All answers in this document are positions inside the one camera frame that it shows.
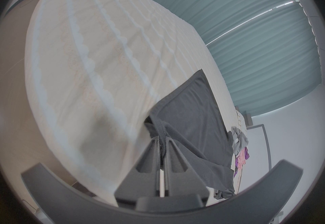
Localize pile of clothes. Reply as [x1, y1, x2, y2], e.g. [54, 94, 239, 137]
[228, 127, 251, 177]

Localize blue-green curtain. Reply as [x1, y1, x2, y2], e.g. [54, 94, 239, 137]
[147, 0, 321, 117]

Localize black T-shirt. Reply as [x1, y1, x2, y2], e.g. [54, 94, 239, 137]
[144, 69, 235, 200]

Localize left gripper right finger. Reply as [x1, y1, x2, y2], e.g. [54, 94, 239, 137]
[163, 138, 210, 203]

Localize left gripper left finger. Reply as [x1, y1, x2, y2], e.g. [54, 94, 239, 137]
[114, 137, 161, 204]

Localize bed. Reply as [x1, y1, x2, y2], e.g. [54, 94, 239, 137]
[24, 0, 247, 208]

